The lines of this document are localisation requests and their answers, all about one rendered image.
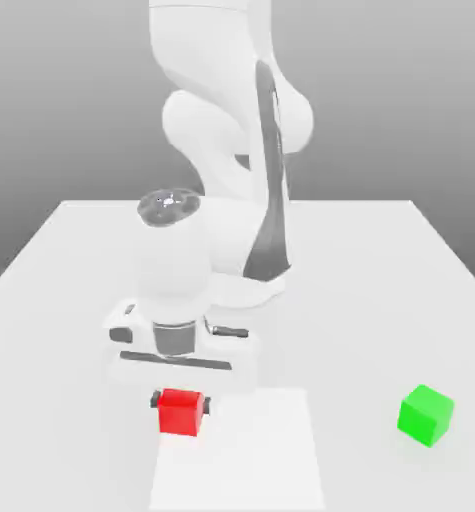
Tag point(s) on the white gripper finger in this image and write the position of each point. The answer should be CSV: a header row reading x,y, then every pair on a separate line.
x,y
155,399
207,405

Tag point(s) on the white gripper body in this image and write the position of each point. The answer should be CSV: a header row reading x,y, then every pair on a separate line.
x,y
181,374

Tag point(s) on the small red cube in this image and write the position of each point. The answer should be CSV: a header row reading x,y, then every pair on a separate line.
x,y
179,414

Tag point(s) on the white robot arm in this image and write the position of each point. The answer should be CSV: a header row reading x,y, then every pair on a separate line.
x,y
205,120

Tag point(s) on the small green cube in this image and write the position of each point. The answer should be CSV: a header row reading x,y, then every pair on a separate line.
x,y
425,416

